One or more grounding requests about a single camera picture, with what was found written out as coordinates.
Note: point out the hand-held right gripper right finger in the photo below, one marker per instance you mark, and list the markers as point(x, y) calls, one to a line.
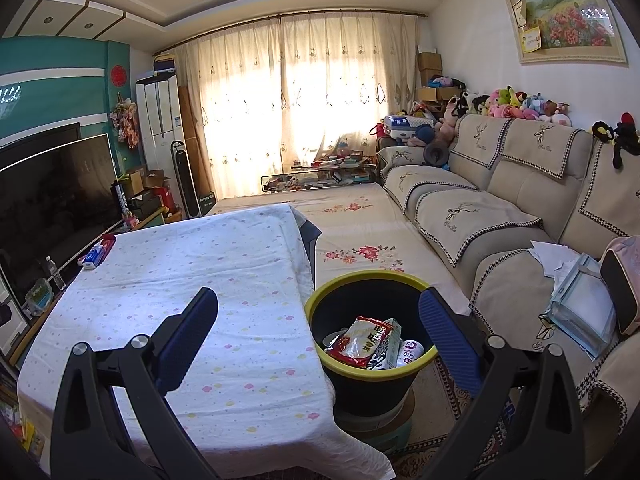
point(450, 345)

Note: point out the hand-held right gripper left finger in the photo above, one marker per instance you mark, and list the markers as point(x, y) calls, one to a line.
point(185, 345)

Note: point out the white pack with pink logo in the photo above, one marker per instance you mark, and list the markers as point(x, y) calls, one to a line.
point(411, 352)

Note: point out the black bin with yellow rim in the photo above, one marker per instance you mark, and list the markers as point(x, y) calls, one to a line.
point(370, 390)

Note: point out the red white snack packet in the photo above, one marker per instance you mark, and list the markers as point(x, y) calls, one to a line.
point(355, 340)

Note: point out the white dotted tablecloth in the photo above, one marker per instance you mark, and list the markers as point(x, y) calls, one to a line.
point(200, 260)

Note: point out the small red packet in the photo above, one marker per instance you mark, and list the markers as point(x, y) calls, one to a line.
point(106, 245)

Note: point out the white papers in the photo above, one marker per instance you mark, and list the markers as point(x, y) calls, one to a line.
point(550, 255)

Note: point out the light blue plastic bag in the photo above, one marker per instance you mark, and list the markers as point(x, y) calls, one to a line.
point(585, 310)

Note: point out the clear water bottle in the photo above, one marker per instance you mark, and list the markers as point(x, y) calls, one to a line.
point(55, 272)

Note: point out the green plastic container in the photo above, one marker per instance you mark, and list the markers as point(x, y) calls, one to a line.
point(39, 297)

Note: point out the floral printed mattress sheet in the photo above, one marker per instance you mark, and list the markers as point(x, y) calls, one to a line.
point(360, 220)

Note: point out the pile of boxes by television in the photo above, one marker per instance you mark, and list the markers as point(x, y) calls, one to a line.
point(150, 190)

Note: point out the dark grey chair back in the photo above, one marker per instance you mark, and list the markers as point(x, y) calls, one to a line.
point(310, 240)

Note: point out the black tower fan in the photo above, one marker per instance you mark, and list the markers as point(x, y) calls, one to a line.
point(186, 180)

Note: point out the beige sofa with covers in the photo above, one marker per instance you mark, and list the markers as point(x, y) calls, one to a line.
point(515, 190)

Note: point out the pink backpack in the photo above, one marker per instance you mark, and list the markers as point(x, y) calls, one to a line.
point(625, 280)

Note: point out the grey round cushion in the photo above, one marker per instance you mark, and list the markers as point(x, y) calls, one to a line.
point(436, 152)

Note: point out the large flat television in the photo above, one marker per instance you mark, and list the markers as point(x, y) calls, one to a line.
point(55, 200)

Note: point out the wooden board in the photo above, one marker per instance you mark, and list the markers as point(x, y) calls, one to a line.
point(195, 150)

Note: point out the white standing air conditioner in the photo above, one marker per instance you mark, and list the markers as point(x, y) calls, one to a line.
point(160, 135)

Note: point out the glass table with books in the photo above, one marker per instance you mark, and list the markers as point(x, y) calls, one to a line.
point(320, 175)

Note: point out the blue star printed bag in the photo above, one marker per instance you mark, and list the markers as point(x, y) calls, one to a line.
point(405, 127)

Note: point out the row of plush toys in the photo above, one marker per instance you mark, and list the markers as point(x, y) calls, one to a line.
point(505, 102)

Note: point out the black screen behind television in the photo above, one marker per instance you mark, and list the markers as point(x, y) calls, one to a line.
point(40, 135)

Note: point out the cream embroidered curtains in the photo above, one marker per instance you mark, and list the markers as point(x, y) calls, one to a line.
point(280, 100)

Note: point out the black plush toy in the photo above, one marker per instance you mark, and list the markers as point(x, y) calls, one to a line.
point(622, 137)

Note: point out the stack of cardboard boxes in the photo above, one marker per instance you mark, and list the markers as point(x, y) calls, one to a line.
point(430, 70)

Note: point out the blue box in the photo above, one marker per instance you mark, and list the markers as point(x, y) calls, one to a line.
point(165, 65)

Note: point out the framed flower painting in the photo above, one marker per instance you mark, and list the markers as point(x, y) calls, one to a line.
point(565, 15)

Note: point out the artificial flower wall decoration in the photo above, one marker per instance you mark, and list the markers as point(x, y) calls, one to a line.
point(125, 120)

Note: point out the red round wall decoration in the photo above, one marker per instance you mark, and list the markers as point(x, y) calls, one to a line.
point(118, 74)

